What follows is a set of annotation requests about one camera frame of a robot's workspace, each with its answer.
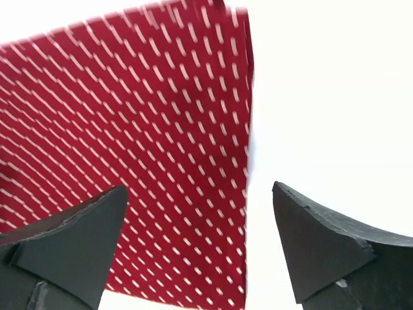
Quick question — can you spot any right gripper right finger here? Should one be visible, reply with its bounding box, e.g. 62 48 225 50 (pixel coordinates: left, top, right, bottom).
272 181 412 310

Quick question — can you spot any red polka dot skirt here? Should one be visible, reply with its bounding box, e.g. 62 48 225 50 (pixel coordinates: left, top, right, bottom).
1 1 254 309

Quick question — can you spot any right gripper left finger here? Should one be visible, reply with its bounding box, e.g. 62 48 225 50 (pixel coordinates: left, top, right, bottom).
1 185 128 309

